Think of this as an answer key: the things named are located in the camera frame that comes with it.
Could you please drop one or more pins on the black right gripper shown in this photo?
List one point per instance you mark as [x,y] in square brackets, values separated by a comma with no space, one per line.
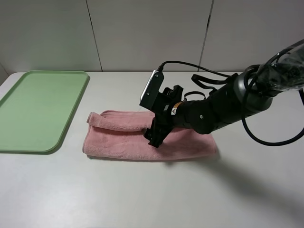
[161,105]

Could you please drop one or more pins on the pink terry towel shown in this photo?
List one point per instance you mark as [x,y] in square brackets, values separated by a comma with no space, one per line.
[119,136]

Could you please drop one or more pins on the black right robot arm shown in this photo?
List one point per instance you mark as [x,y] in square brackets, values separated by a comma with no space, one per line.
[232,99]

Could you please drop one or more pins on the green plastic tray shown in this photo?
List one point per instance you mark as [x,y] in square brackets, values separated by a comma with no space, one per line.
[35,114]

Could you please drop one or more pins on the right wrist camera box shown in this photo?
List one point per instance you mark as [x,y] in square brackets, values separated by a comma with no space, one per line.
[151,90]

